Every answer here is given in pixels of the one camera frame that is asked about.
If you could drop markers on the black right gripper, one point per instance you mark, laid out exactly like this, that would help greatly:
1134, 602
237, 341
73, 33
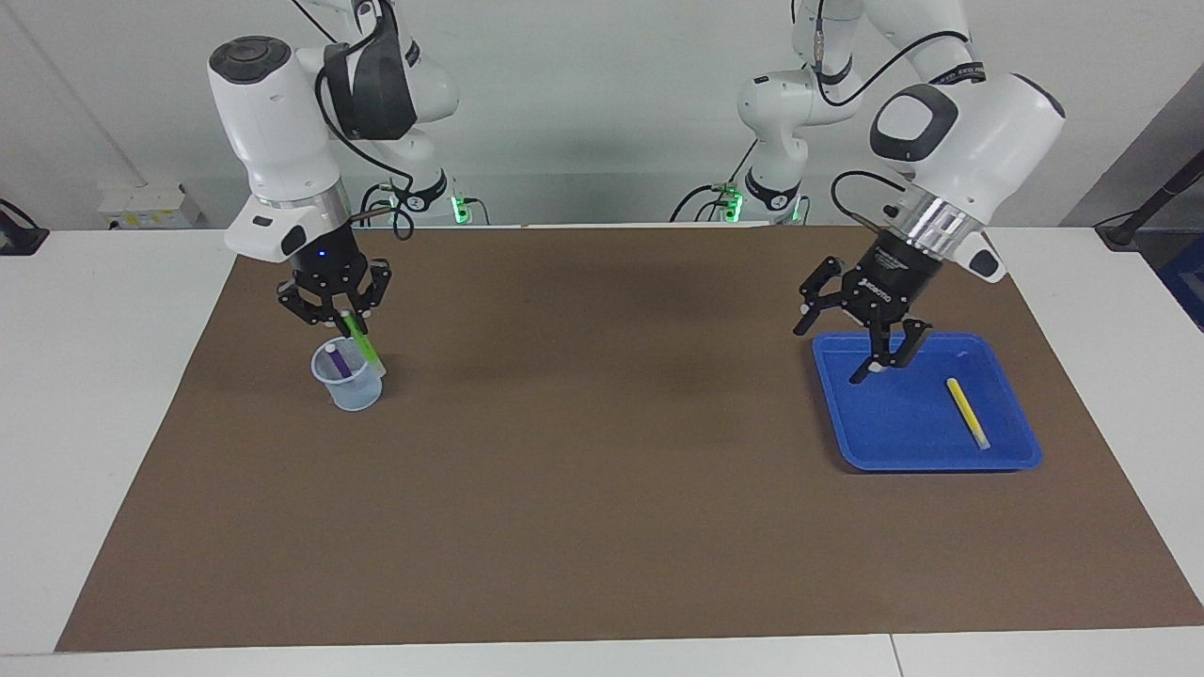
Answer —
329, 268

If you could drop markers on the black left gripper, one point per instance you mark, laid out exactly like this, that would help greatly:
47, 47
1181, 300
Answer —
889, 282

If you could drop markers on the green marker pen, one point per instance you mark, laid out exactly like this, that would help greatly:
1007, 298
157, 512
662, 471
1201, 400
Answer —
362, 343

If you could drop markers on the purple marker pen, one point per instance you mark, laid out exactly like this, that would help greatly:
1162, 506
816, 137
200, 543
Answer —
339, 365

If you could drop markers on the yellow marker pen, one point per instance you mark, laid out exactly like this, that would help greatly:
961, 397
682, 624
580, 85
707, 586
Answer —
968, 414

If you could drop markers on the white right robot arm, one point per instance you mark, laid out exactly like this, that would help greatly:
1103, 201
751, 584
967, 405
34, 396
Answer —
273, 132

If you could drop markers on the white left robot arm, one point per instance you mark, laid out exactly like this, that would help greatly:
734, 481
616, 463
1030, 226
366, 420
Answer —
978, 132

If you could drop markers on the translucent plastic cup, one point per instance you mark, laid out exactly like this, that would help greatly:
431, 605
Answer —
353, 395

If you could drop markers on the blue plastic tray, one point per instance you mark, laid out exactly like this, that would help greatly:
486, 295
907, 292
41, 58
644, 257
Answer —
903, 423

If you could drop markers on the brown table mat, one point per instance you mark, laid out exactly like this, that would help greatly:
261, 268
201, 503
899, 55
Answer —
602, 517

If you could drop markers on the black stand base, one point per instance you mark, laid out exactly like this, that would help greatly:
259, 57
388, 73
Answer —
19, 240

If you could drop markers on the black slanted stand pole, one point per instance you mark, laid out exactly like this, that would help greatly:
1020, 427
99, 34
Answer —
1152, 202

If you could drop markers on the blue box edge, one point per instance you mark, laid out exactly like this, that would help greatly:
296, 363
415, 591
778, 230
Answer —
1187, 282

